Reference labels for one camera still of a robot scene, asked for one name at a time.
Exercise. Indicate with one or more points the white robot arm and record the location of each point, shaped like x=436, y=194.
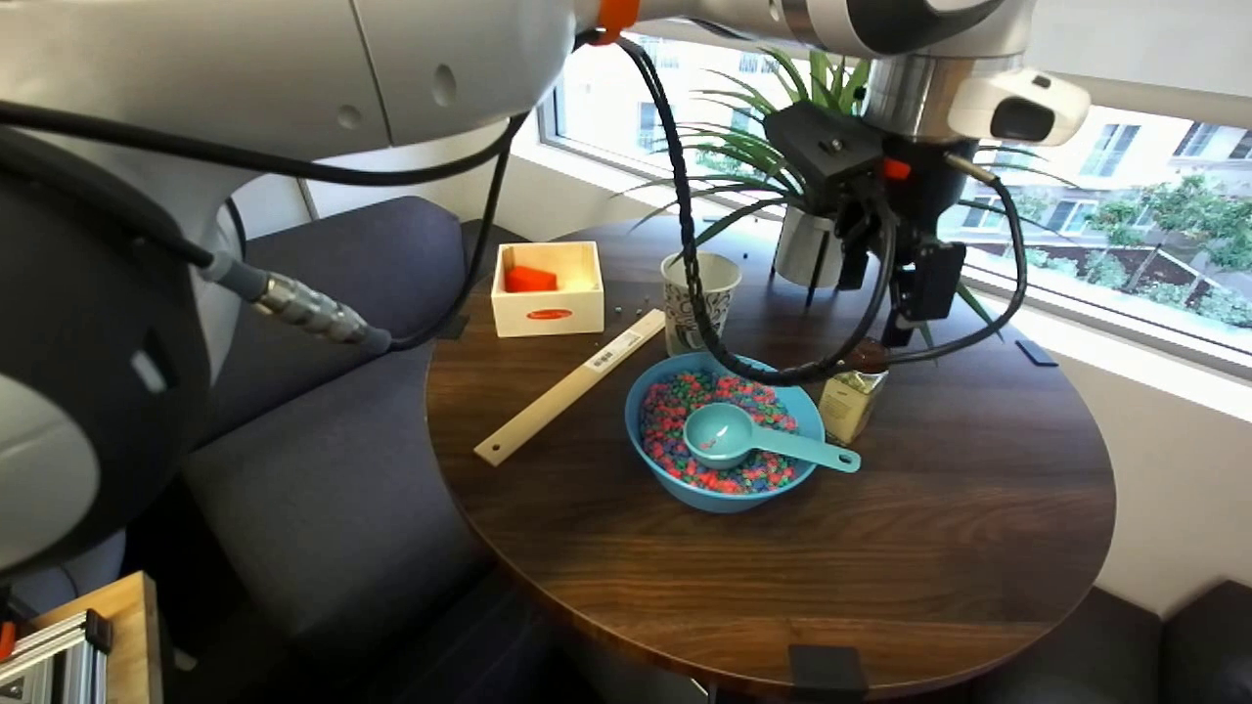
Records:
x=258, y=63

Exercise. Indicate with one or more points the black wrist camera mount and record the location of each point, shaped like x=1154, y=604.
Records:
x=823, y=141

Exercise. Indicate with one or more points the window with white frame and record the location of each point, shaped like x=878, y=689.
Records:
x=1149, y=197

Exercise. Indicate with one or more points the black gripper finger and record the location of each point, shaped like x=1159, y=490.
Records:
x=859, y=257
x=934, y=278

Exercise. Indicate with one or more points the blue bowl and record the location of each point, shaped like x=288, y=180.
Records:
x=730, y=502

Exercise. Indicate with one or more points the wooden board edge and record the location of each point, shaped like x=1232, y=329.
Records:
x=129, y=649

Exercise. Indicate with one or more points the green spiky plant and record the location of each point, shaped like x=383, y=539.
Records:
x=769, y=163

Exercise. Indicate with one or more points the black tape patch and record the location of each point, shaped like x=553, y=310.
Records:
x=826, y=672

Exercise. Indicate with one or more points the orange block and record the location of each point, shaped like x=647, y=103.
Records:
x=528, y=278

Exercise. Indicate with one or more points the colourful cereal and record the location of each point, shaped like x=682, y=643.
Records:
x=666, y=432

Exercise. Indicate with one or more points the dark upholstered bench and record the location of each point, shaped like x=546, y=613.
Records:
x=1206, y=645

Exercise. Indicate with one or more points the grey upholstered seat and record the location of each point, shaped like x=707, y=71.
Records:
x=325, y=496

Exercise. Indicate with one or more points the light wooden ruler stick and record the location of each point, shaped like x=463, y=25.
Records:
x=571, y=385

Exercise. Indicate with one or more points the teal measuring scoop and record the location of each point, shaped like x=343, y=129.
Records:
x=716, y=436

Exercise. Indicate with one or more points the aluminium rail frame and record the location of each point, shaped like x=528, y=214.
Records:
x=51, y=672

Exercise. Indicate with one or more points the light wooden box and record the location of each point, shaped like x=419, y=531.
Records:
x=515, y=313

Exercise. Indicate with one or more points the white plant pot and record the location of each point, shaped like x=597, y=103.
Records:
x=799, y=257

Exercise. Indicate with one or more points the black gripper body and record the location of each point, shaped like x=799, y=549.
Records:
x=912, y=197

